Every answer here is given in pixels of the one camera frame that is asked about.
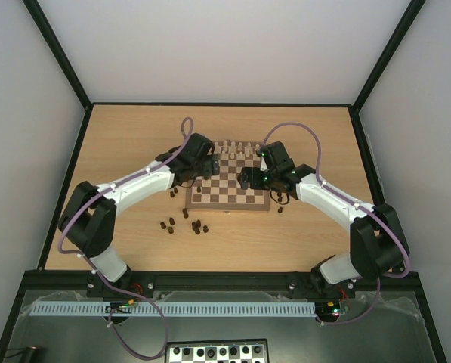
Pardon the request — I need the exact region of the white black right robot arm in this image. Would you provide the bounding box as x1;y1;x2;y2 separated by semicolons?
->
237;142;409;296

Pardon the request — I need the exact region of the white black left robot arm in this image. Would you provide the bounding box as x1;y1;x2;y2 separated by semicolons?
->
58;133;219;283

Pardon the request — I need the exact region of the wooden chess board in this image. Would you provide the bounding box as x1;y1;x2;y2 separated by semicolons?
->
185;140;270;212

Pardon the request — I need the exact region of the dark chess piece table centre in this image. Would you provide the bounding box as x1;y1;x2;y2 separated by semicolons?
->
192;219;202;229

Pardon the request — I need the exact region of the small printed chess board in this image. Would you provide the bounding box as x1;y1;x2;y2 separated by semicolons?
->
165;340;270;363

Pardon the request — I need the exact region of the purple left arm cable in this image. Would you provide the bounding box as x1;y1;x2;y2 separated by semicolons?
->
58;116;195;359

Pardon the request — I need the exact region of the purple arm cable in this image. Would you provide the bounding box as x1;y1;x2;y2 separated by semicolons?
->
262;120;412;327
58;116;195;359

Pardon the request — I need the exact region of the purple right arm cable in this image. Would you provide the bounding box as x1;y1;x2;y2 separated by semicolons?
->
262;120;412;327

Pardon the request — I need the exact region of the grey slotted cable duct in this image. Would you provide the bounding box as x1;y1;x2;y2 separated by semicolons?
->
29;301;316;318

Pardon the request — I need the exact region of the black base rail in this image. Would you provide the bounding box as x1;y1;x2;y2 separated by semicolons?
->
18;270;423;301

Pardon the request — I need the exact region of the black frame post back right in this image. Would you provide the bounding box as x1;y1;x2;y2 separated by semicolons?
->
352;0;426;113

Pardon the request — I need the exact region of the black frame post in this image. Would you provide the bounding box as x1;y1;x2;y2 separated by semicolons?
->
23;0;92;110
352;0;426;113

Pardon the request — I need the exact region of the black frame post back left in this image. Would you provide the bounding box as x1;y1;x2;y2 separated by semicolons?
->
23;0;92;110

